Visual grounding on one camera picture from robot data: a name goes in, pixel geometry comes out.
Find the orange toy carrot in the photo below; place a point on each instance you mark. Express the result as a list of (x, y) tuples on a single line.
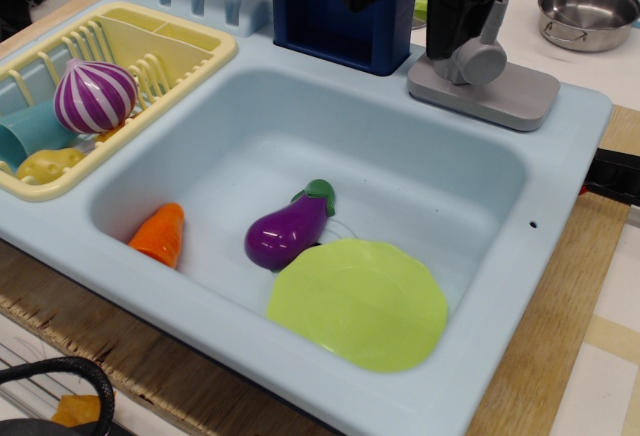
[(160, 236)]

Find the orange tape piece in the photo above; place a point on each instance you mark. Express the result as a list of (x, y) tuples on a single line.
[(77, 410)]

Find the purple striped toy onion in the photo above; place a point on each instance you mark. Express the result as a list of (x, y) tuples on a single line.
[(94, 97)]

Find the dark blue plastic box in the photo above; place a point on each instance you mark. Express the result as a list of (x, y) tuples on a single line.
[(369, 35)]

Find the light blue toy sink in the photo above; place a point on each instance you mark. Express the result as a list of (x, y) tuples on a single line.
[(481, 206)]

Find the grey faucet lever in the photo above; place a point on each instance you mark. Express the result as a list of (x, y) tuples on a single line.
[(489, 34)]

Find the grey toy faucet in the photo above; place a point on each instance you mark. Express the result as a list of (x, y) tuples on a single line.
[(478, 81)]

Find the lime green plastic plate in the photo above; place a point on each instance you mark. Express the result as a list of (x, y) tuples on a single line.
[(367, 302)]

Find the yellow dish rack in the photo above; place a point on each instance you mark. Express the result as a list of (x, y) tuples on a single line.
[(167, 56)]

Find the yellow toy potato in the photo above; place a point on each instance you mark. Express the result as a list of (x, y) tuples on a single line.
[(46, 166)]

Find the teal plastic cup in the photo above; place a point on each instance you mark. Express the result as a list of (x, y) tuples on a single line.
[(27, 131)]

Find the stainless steel pot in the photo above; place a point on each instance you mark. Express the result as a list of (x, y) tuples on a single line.
[(587, 26)]

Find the black clamp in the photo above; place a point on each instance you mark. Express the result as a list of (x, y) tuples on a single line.
[(614, 175)]

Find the purple toy eggplant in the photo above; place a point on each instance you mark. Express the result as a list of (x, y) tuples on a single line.
[(276, 239)]

